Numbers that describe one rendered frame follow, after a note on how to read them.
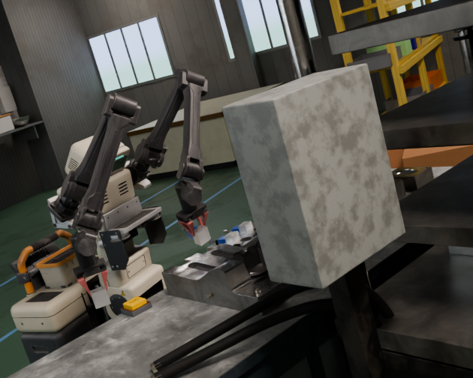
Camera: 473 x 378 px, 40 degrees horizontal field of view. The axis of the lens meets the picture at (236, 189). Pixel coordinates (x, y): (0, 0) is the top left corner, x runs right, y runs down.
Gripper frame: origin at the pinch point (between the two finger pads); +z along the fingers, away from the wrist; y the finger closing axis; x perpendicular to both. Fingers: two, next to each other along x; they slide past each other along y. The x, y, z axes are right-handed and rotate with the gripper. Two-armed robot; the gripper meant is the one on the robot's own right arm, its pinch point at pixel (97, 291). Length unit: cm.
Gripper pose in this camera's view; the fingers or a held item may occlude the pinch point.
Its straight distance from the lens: 215.1
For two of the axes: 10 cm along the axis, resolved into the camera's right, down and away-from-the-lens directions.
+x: -3.0, -1.3, 9.4
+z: 2.8, 9.4, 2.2
